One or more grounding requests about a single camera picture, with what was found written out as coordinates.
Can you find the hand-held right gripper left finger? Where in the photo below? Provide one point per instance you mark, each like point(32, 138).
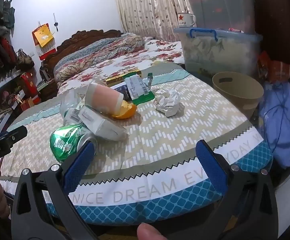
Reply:
point(81, 163)

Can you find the white carton box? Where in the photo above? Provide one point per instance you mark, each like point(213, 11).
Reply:
point(97, 123)

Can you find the gold foil packet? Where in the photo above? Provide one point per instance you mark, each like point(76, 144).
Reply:
point(120, 78)

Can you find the crushed green drink can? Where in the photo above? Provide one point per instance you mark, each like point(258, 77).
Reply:
point(65, 143)

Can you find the orange peel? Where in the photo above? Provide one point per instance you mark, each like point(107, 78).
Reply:
point(125, 110)

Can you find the red gift bag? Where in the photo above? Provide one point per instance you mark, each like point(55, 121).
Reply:
point(29, 85)

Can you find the brown handbag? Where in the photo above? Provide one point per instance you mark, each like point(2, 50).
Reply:
point(24, 60)

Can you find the yellow green cloth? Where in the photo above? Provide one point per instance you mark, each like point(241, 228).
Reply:
point(158, 61)

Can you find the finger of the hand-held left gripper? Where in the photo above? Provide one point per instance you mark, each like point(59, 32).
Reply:
point(16, 135)

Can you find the clear storage box teal lid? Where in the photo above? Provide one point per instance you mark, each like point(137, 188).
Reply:
point(217, 2)

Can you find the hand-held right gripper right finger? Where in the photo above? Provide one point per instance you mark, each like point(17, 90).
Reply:
point(210, 166)

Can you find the dark blue packet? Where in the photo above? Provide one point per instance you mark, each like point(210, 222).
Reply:
point(123, 90)

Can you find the red yellow wall calendar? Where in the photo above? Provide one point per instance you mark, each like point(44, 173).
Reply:
point(42, 38)

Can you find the leaf patterned curtain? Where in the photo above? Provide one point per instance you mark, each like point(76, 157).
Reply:
point(147, 7)

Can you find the white enamel mug red star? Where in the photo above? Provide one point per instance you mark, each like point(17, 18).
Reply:
point(186, 19)

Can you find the clear plastic bottle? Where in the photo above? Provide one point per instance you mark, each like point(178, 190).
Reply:
point(71, 105)

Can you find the patterned folded quilt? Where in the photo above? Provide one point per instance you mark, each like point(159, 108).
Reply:
point(92, 52)

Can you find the person's right hand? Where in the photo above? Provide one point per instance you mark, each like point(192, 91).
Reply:
point(151, 232)

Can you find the beige plastic bin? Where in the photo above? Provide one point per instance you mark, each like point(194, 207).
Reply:
point(237, 92)

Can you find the hanging keys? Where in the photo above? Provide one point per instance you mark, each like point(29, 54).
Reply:
point(56, 25)

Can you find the green box with white label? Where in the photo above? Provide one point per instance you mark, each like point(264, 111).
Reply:
point(140, 90)

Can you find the blue plastic bag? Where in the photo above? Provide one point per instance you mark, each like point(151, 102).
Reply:
point(282, 120)

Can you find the white paper ball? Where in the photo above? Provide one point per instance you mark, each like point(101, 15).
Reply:
point(167, 101)

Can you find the printed zigzag blanket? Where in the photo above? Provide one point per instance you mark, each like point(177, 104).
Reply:
point(165, 142)

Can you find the brown paper bag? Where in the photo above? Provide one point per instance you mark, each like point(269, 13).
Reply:
point(27, 104)

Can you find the silver green wrapper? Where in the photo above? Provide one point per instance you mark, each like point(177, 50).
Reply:
point(149, 80)

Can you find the carved wooden headboard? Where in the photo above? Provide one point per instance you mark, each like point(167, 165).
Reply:
point(60, 47)

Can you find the orange snack packet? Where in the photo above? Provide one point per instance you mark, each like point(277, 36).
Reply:
point(277, 68)

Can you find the floral bedsheet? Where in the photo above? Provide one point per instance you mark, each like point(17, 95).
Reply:
point(145, 60)

